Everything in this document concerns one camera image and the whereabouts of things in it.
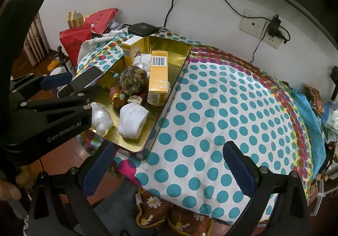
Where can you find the white cloth bag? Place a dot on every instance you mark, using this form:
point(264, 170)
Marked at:
point(89, 45)

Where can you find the person's left hand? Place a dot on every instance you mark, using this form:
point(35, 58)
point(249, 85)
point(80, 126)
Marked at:
point(10, 191)

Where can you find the black power adapter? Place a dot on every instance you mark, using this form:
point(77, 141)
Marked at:
point(274, 25)

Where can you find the brown snack packet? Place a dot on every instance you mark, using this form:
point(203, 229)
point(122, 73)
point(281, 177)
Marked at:
point(314, 98)

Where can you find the dark smartphone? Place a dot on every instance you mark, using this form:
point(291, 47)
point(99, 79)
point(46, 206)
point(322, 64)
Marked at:
point(87, 77)

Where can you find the brown floral cushion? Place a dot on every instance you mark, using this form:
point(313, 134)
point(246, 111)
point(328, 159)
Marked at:
point(155, 209)

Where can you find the white sock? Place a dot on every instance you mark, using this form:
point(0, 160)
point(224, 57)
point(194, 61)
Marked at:
point(132, 119)

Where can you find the clear plastic bag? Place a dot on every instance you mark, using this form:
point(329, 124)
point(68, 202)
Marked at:
point(331, 119)

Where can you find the brown woven ball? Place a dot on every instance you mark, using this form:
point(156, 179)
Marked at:
point(133, 80)

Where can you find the blue cloth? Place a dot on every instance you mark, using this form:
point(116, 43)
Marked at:
point(310, 119)

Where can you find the long yellow box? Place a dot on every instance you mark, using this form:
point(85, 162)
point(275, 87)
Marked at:
point(158, 77)

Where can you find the tan cardboard box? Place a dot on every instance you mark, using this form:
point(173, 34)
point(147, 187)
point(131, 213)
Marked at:
point(75, 19)

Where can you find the black-capped spray bottle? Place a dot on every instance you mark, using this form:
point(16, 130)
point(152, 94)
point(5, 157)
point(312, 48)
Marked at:
point(62, 60)

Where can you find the plastic-wrapped white item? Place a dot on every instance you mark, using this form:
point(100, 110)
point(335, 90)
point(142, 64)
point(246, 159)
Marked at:
point(101, 118)

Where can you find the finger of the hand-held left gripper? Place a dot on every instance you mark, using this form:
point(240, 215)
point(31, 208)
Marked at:
point(79, 94)
point(56, 80)

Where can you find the polka dot tablecloth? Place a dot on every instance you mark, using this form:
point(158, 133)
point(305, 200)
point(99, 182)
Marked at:
point(211, 119)

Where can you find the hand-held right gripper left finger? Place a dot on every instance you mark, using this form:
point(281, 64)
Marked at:
point(97, 170)

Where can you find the beige wall socket plate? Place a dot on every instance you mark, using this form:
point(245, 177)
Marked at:
point(250, 24)

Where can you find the black set-top box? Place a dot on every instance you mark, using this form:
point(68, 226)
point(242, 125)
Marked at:
point(142, 28)

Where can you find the black clamp mount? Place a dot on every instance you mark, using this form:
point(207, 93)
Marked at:
point(334, 80)

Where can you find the gold metal tin tray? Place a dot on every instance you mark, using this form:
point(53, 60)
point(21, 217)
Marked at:
point(171, 51)

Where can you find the black plug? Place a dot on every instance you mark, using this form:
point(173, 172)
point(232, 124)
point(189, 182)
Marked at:
point(282, 37)

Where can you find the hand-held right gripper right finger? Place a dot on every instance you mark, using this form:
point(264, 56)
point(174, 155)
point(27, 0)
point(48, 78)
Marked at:
point(239, 170)

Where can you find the small yellow box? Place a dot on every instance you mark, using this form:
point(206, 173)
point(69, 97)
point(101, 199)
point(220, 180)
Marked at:
point(132, 49)

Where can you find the beige radiator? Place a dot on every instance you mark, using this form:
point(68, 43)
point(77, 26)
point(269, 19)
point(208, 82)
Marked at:
point(34, 40)

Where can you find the brown toy figure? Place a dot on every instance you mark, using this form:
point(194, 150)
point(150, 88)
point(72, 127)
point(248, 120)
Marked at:
point(116, 96)

